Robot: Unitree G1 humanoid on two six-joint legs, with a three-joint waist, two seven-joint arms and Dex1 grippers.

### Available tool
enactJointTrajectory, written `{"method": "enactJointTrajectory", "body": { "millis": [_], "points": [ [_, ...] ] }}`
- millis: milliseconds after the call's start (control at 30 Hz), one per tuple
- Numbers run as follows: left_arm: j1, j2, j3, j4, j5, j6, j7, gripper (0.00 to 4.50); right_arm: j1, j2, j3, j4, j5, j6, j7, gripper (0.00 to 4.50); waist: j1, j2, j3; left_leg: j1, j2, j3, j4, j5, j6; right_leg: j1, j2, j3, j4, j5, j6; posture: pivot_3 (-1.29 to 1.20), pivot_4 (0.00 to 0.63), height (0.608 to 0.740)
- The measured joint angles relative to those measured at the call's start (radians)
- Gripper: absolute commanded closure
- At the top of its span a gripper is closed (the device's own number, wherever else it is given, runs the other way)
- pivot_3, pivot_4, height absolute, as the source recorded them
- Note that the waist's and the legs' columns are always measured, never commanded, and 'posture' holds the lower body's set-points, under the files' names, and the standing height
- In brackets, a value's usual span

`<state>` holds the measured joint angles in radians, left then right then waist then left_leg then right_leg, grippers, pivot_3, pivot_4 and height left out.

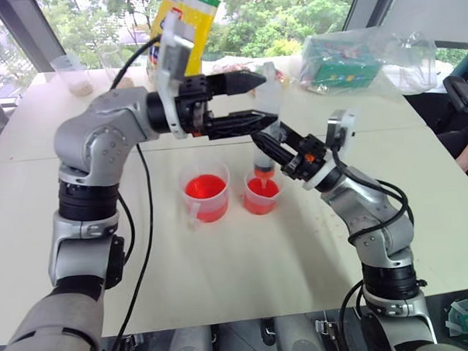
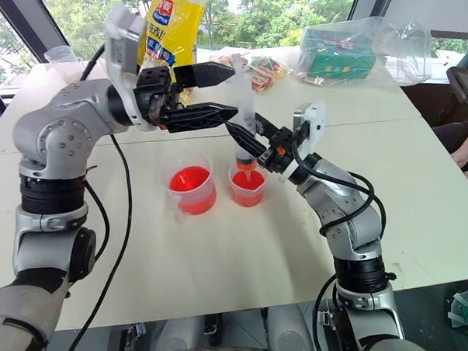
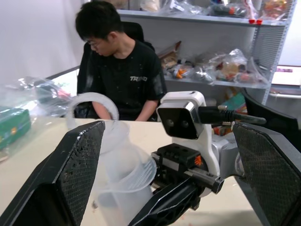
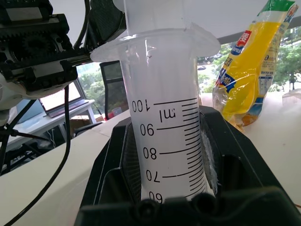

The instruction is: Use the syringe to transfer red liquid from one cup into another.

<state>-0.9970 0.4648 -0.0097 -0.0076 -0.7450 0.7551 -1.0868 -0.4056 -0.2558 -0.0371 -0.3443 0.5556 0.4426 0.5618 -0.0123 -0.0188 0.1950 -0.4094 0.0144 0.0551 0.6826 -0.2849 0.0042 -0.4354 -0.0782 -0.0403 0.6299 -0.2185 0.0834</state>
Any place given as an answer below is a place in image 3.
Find white desk with pink item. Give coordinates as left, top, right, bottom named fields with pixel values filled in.
left=270, top=65, right=301, bottom=88

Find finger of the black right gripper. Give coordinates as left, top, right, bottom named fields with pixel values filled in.
left=128, top=177, right=201, bottom=226

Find clear bag of pale items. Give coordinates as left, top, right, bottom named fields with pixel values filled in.
left=140, top=0, right=209, bottom=15

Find seated person in black t-shirt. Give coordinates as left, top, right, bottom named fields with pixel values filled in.
left=75, top=0, right=168, bottom=122

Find large clear plastic bag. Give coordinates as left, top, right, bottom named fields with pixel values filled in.
left=0, top=76, right=79, bottom=120

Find clear bag of dark items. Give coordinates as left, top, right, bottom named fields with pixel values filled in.
left=206, top=0, right=258, bottom=19

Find clear bag with dark object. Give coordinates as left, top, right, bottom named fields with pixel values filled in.
left=192, top=65, right=217, bottom=85

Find green cardboard box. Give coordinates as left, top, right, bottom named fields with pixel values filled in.
left=0, top=105, right=32, bottom=151

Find colourful printed box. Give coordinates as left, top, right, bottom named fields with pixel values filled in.
left=220, top=91, right=248, bottom=114

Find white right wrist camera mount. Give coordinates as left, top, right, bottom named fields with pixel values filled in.
left=156, top=90, right=221, bottom=197

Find translucent plastic cup with handle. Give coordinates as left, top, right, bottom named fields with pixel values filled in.
left=66, top=92, right=158, bottom=226

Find large clear bag of toys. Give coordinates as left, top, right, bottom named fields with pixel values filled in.
left=208, top=48, right=268, bottom=85

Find brown paper bag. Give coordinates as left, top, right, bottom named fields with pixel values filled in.
left=157, top=40, right=182, bottom=69

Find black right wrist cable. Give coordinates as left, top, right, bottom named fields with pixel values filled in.
left=198, top=105, right=268, bottom=126

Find grey metal shelf unit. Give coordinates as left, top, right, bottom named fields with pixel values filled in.
left=117, top=0, right=297, bottom=107

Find clear bag with orange pieces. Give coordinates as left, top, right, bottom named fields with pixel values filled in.
left=164, top=58, right=196, bottom=80

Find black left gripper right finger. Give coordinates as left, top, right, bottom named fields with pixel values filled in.
left=231, top=121, right=301, bottom=226

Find clear bag of orange items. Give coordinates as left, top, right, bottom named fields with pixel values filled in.
left=260, top=0, right=293, bottom=21

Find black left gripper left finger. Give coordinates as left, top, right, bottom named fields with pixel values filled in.
left=0, top=121, right=106, bottom=226

